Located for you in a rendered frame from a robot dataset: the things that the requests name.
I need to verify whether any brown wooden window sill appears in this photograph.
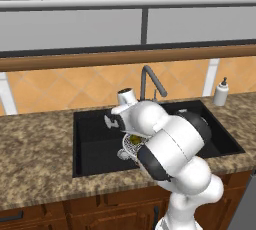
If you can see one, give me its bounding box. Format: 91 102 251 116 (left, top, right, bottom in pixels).
0 44 256 73

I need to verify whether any black cupboard door handle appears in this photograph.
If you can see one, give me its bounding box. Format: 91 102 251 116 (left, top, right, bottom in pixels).
152 205 161 230

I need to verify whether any brown wooden drawer front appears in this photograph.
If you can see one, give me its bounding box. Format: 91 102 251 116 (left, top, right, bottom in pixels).
0 201 69 230

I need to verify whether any grey sink faucet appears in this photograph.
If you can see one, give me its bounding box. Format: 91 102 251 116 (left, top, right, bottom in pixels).
139 65 169 104

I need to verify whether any white colander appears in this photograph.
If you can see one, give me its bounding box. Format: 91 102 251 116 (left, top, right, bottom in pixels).
116 132 152 168

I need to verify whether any grey dishwasher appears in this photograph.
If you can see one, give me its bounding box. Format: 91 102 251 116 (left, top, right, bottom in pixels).
227 172 256 230

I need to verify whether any black sink basin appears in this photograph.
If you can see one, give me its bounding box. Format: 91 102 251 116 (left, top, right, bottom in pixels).
72 99 246 179

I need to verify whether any black drawer handle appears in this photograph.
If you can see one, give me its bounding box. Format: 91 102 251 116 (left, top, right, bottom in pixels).
0 210 24 223

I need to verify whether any brown wooden cupboard door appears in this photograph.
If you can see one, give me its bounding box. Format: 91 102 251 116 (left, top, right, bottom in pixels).
195 170 253 230
65 185 172 230

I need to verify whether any white soap dispenser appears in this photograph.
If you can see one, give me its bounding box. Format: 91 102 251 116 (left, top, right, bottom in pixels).
212 76 230 107

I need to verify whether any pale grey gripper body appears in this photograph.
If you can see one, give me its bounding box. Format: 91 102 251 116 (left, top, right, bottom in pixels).
103 113 116 130

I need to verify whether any grey framed window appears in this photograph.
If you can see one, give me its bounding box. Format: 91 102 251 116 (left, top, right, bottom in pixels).
0 4 256 58

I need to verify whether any green-brown kiwi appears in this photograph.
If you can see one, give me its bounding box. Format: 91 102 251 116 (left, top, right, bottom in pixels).
129 134 142 144

